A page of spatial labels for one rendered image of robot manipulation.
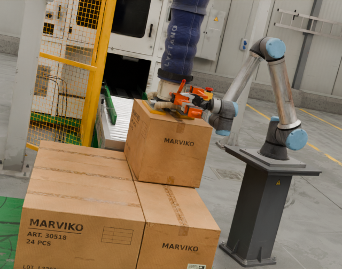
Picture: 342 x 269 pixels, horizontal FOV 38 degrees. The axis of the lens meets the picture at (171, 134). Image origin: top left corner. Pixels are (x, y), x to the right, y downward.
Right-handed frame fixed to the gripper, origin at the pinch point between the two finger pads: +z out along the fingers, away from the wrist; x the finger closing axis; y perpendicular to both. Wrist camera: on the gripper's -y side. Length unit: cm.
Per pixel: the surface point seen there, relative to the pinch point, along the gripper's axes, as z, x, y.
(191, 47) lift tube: -3.7, 31.3, 18.4
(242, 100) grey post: -164, -38, 343
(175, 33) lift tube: 7.9, 37.6, 19.4
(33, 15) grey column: 102, 26, 132
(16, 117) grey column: 104, -59, 132
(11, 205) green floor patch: 92, -108, 63
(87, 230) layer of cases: 46, -62, -63
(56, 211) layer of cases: 63, -54, -63
